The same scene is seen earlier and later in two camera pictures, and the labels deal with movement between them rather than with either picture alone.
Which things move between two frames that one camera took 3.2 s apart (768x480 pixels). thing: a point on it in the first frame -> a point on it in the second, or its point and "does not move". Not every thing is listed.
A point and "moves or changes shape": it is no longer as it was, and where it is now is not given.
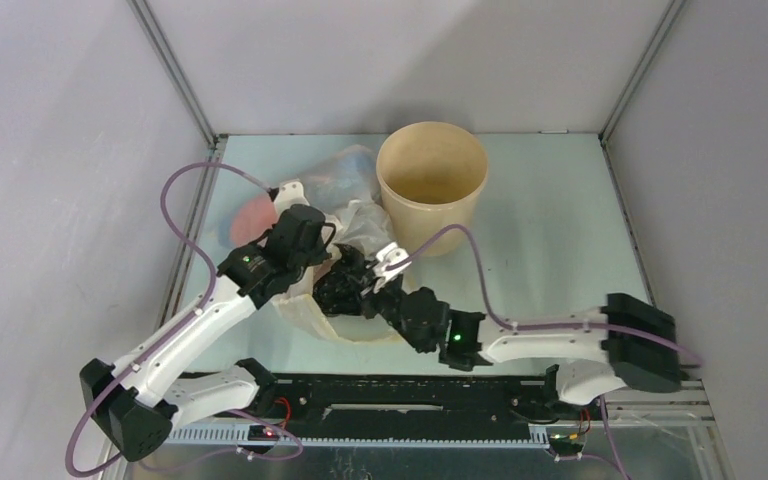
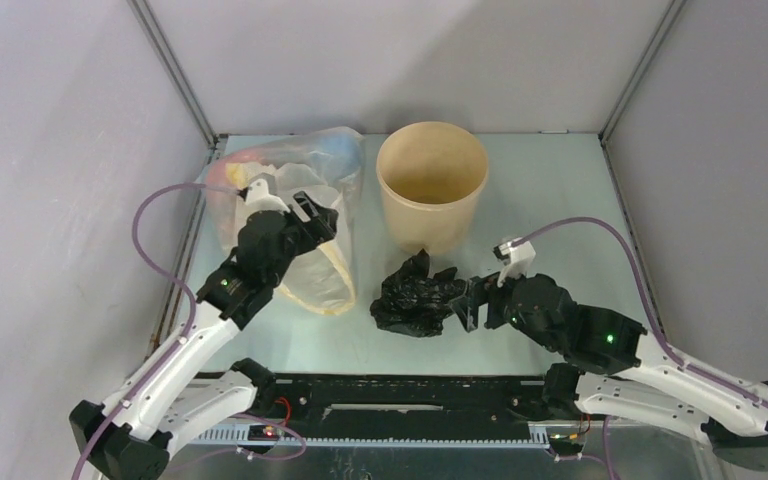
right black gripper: x=355 y=285 -> x=483 y=299
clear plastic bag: x=345 y=182 -> x=324 y=163
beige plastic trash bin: x=430 y=175 does not move
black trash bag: x=338 y=292 moves or changes shape
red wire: x=284 y=400 does not move
